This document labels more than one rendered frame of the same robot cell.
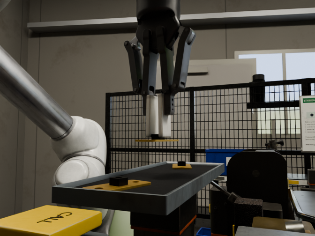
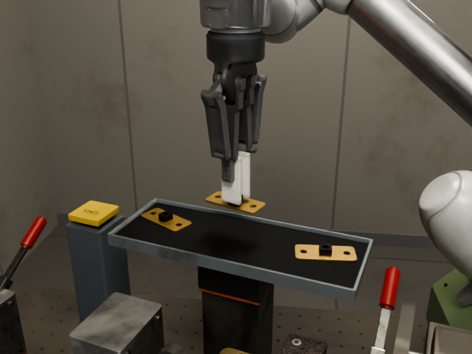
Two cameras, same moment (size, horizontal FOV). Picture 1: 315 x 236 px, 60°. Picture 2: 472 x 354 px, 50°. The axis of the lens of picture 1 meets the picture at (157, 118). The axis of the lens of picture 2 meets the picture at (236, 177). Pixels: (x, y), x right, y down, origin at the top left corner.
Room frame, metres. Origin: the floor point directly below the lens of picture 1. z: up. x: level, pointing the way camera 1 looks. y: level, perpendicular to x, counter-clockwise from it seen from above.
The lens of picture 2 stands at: (0.46, -0.67, 1.54)
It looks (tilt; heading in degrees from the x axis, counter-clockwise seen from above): 23 degrees down; 91
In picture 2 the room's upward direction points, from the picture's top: straight up
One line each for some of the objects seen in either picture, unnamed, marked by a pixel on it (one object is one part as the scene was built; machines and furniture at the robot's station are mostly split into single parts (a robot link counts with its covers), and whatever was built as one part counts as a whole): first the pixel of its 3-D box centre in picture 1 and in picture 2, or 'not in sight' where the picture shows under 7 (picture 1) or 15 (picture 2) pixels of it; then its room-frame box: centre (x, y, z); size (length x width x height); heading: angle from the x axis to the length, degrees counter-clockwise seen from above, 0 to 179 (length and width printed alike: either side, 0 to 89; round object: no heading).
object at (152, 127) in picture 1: (152, 116); (239, 174); (0.46, 0.01, 1.26); 0.03 x 0.01 x 0.07; 149
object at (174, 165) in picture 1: (181, 164); (325, 250); (0.58, -0.05, 1.17); 0.08 x 0.04 x 0.01; 177
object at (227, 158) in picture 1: (235, 161); not in sight; (1.51, -0.42, 1.10); 0.30 x 0.17 x 0.13; 73
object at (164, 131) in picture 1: (164, 115); (231, 179); (0.44, -0.01, 1.26); 0.03 x 0.01 x 0.07; 149
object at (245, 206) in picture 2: (158, 137); (235, 199); (0.45, 0.00, 1.22); 0.08 x 0.04 x 0.01; 149
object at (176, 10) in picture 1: (158, 24); (235, 65); (0.45, 0.00, 1.41); 0.08 x 0.07 x 0.09; 59
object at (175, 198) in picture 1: (165, 176); (238, 241); (0.45, -0.01, 1.16); 0.37 x 0.14 x 0.02; 158
